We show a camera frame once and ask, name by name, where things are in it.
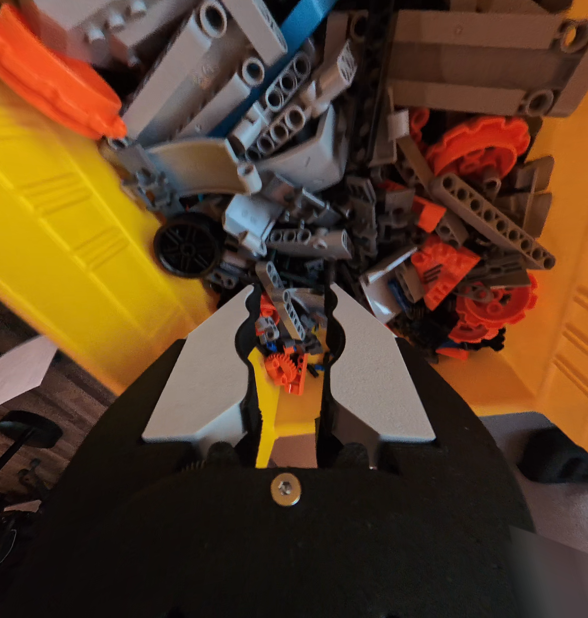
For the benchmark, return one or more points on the long grey beam brick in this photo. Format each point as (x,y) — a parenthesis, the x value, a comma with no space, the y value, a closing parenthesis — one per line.
(492,217)

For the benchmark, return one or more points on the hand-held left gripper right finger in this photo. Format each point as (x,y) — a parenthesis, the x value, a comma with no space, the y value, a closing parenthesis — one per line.
(376,386)

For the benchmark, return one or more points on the orange curved panel brick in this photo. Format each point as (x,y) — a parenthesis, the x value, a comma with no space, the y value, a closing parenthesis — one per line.
(300,376)

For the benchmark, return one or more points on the large grey panel brick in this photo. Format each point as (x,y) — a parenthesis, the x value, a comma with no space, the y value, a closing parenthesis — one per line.
(468,58)

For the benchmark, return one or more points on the orange gear wheel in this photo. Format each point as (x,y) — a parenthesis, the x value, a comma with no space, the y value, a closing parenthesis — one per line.
(497,306)
(477,145)
(47,72)
(270,309)

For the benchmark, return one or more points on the yellow plastic bin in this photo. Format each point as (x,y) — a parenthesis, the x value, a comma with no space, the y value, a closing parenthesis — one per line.
(57,217)

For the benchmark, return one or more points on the orange striped panel brick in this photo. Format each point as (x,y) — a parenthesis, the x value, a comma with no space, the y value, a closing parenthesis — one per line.
(441,270)

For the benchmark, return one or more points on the white paper sheet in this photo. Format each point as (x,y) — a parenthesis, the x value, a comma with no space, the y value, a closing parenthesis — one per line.
(14,371)

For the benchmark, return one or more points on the orange block brick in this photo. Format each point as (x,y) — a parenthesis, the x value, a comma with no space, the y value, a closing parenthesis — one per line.
(429,213)

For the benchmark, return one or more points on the black rubber wheel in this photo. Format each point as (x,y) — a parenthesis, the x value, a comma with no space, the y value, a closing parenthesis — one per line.
(187,246)

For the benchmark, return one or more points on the grey motor brick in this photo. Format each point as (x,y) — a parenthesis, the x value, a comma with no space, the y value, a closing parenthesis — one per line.
(105,29)

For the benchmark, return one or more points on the orange bevel gear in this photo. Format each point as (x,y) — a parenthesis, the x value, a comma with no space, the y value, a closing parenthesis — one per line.
(277,363)

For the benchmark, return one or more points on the pile of building bricks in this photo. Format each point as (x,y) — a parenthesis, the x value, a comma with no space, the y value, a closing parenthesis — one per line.
(323,227)

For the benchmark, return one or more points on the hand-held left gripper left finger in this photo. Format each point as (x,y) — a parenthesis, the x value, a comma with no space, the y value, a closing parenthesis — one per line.
(202,386)

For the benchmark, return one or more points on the blue beam brick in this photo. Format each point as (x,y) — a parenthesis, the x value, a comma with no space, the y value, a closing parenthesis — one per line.
(299,24)

